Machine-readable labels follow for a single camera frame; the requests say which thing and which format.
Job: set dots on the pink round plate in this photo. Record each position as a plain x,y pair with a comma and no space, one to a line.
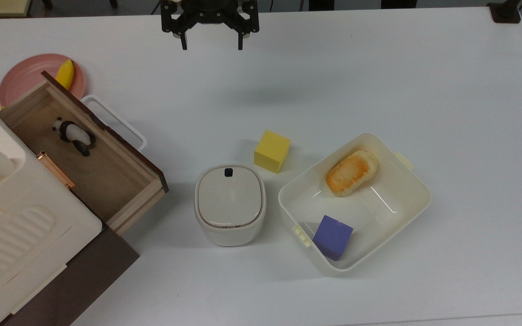
25,79

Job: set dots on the copper metal latch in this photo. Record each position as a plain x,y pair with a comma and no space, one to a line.
55,169

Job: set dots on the black table clamp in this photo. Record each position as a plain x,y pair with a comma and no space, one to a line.
505,11

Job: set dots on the white lidded bin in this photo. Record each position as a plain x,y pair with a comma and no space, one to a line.
229,203

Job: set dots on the white plastic cabinet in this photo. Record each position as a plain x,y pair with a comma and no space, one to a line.
21,226

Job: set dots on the toasted bread toy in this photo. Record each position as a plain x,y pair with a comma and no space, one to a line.
350,173

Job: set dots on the yellow foam cube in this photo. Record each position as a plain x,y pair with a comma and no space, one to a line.
272,151

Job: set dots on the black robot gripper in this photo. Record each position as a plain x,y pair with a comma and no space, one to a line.
210,13

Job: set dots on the purple foam cube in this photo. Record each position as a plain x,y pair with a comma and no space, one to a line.
332,237

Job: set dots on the dark brown base board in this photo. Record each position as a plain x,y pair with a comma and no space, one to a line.
84,276

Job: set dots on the white plastic open container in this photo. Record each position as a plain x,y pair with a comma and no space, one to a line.
379,213

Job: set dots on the yellow toy banana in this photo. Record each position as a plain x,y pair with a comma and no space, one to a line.
65,74

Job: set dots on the panda toy figure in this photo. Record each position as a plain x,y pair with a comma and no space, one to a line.
75,134

